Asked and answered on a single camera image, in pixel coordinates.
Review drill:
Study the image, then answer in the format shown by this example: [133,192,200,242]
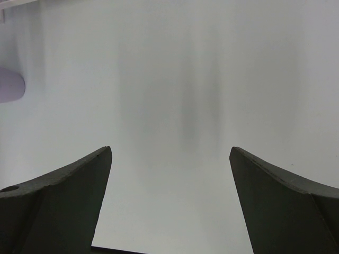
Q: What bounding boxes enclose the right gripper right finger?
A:
[229,147,338,253]

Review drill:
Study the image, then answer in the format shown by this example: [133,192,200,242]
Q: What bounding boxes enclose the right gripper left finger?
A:
[1,146,112,253]

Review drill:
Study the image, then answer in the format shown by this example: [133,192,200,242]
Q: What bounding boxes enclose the small purple cup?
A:
[0,67,25,103]

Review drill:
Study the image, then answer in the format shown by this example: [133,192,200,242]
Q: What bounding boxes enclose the white wire dish rack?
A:
[0,0,37,24]

